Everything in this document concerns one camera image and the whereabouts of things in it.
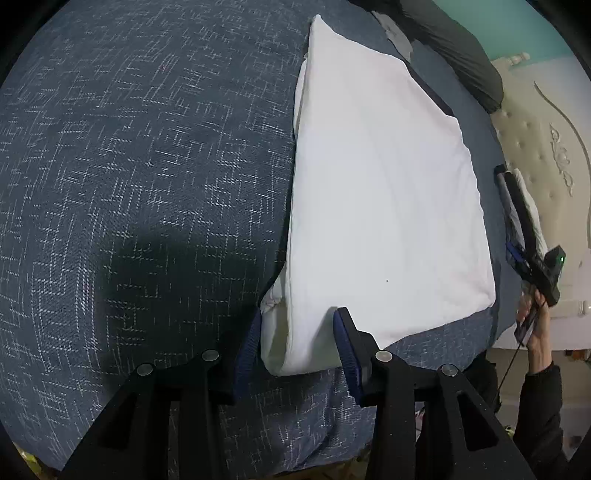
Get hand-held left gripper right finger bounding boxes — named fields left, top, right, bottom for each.
left=333, top=307, right=536, bottom=480

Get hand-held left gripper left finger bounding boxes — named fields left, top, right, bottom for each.
left=60, top=307, right=264, bottom=480

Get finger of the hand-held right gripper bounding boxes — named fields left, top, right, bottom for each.
left=505, top=242, right=527, bottom=269

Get white polo shirt black trim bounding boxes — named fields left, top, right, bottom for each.
left=259, top=14, right=497, bottom=377

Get person's right forearm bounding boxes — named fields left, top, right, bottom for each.
left=519, top=360, right=575, bottom=480

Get person's right hand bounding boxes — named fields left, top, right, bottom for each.
left=515, top=284, right=553, bottom=376

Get folded light grey garment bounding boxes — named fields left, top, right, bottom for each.
left=495, top=173, right=522, bottom=250

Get cream upholstered bed headboard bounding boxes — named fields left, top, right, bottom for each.
left=489, top=51, right=591, bottom=352

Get person's black trousers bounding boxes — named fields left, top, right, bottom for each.
left=462, top=351, right=502, bottom=416

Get dark grey pillow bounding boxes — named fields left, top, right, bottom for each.
left=346, top=0, right=504, bottom=114

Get blue patterned bed cover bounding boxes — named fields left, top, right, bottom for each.
left=0, top=0, right=509, bottom=476

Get yellow plastic bag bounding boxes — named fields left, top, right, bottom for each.
left=14, top=443, right=44, bottom=469

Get small light grey cloth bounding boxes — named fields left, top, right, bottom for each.
left=372, top=11, right=414, bottom=61

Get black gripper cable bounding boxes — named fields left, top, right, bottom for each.
left=496, top=346, right=518, bottom=411

